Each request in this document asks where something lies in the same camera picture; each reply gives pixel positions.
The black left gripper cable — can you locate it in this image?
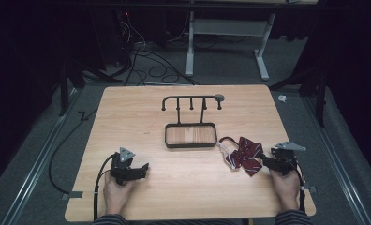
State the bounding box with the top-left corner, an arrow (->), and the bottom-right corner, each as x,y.
93,153 -> 116,221

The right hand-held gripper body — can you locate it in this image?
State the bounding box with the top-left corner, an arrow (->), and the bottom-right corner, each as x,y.
269,141 -> 307,176

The tangle of black floor cables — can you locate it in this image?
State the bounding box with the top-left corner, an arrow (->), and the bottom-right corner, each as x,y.
111,12 -> 201,87

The silver floor rail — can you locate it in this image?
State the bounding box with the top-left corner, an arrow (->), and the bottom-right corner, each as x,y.
300,93 -> 371,225
0,88 -> 82,225

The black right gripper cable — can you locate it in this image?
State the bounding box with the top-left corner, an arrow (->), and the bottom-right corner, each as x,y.
293,157 -> 307,214

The black metal rack with tray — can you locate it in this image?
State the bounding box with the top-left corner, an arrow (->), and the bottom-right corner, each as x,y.
160,93 -> 226,149

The white metal desk frame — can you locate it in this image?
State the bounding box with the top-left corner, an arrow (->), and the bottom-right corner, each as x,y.
185,10 -> 277,82

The person's right hand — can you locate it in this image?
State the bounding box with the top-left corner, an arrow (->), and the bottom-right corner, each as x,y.
269,168 -> 301,212

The dark red striped bow tie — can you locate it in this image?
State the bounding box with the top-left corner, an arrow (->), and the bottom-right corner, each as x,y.
216,136 -> 265,178

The black metal stand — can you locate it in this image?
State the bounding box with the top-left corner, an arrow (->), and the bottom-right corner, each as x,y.
57,57 -> 124,118
268,67 -> 328,128

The long black floor cable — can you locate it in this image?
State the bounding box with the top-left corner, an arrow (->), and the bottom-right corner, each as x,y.
48,107 -> 99,195

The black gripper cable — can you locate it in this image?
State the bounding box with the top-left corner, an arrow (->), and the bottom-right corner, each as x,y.
293,157 -> 307,214
93,153 -> 116,221

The person's left hand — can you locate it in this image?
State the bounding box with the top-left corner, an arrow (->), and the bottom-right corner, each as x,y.
102,173 -> 135,217

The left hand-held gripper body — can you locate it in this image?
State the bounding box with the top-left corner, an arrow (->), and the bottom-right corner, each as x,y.
110,146 -> 144,186

